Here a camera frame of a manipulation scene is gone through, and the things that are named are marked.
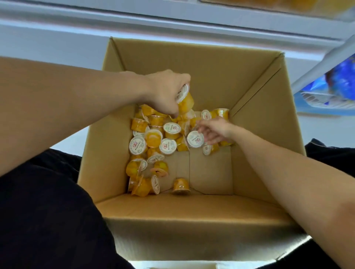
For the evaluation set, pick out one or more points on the person's right hand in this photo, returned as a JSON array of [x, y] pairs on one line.
[[217, 130]]

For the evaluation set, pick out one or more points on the person's left hand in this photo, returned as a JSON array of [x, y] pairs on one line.
[[161, 88]]

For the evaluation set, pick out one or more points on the yellow jelly cup white lid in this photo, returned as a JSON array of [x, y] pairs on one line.
[[195, 139], [185, 104]]

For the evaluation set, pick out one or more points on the pile of yellow jelly cups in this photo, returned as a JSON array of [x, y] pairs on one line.
[[138, 124]]

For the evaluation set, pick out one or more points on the brown cardboard box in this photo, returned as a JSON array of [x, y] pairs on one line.
[[194, 227]]

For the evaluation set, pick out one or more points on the person's right forearm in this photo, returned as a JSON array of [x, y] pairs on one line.
[[291, 188]]

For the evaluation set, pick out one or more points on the person's left forearm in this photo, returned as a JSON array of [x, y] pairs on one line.
[[55, 110]]

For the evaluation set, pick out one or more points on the person's black trousers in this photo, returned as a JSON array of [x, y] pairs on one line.
[[41, 216]]

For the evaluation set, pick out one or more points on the blue snack bags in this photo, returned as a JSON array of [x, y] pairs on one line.
[[344, 80]]

